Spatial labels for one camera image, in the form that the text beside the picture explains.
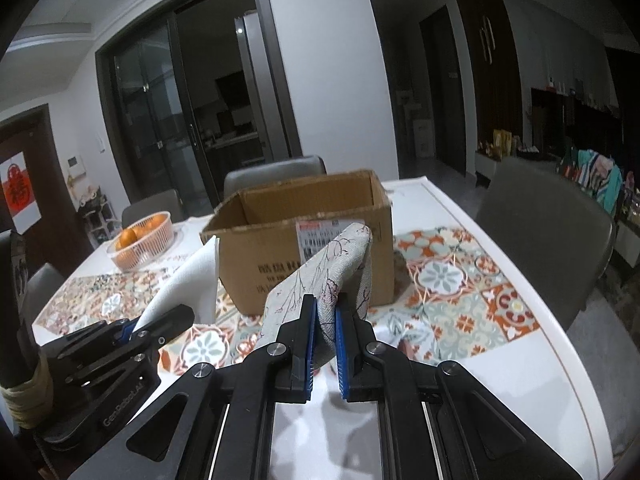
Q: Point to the white shoe rack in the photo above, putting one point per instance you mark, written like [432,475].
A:
[97,217]

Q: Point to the red white door poster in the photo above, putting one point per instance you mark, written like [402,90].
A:
[20,195]

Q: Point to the dark sideboard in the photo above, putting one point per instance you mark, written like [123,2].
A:
[580,120]

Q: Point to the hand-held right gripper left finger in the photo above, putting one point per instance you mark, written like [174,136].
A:
[309,360]

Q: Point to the white plastic fruit basket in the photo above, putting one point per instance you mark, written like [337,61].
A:
[142,255]

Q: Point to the tall dark wooden cabinet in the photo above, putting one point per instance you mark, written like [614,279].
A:
[487,75]

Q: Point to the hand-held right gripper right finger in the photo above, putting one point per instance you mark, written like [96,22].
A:
[342,360]

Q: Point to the dark wooden entrance door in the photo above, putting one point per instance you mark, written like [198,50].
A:
[50,160]

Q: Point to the brown cardboard box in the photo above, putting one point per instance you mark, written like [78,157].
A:
[260,270]

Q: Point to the white wall intercom panel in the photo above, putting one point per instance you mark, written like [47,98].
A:
[76,165]

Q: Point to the white cloth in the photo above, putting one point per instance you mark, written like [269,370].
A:
[195,280]

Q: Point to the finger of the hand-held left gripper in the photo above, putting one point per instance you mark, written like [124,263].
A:
[160,320]
[140,352]

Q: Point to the dark interior door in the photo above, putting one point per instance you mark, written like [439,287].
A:
[442,90]

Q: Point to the grey dining chair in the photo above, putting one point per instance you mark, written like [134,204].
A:
[45,290]
[275,175]
[150,210]
[545,240]

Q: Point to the white floor appliance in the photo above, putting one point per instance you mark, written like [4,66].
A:
[421,132]

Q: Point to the beige floral cloth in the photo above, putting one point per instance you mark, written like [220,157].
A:
[330,270]

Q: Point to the orange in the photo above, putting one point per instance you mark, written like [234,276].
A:
[142,231]
[126,240]

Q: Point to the dark framed sliding glass door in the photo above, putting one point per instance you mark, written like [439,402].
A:
[145,110]

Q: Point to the colourful clothes pile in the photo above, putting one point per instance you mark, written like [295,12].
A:
[595,177]

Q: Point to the yellow gift bag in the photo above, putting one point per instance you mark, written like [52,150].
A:
[505,145]

